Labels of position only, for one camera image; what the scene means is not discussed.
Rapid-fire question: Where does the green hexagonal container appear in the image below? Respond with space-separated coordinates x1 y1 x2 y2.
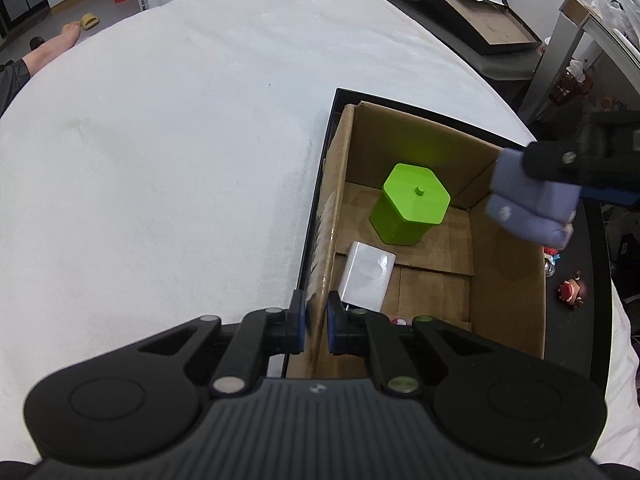
369 162 451 247

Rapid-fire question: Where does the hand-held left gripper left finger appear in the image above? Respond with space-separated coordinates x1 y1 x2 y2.
120 289 307 397

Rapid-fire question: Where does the brown cardboard box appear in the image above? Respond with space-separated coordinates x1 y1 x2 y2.
286 101 547 380

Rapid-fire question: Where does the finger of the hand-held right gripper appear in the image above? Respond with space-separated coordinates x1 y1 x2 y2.
580 184 640 207
521 137 640 187

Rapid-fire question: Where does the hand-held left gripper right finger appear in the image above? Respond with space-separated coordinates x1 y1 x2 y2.
326 289 503 397

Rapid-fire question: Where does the brown-haired doll figurine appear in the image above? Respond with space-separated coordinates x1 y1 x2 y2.
556 270 591 311

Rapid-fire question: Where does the red patterned basket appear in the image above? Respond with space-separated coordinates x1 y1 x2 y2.
549 60 597 109

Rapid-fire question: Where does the small blue red figurine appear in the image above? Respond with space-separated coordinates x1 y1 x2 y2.
542 246 562 279

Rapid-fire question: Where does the flat cardboard in black frame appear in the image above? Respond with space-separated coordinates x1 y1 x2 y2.
387 0 544 57

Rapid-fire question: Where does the white charger plug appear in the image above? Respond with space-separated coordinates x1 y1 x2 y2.
337 241 397 312

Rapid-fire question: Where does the person's left leg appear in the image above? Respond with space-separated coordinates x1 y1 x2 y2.
0 21 82 119

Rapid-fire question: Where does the black tray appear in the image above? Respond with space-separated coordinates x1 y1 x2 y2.
282 87 614 392

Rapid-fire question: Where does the grey desk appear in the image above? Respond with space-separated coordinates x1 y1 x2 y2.
520 0 640 123

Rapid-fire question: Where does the clear plastic bag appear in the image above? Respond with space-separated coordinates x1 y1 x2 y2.
590 0 640 53

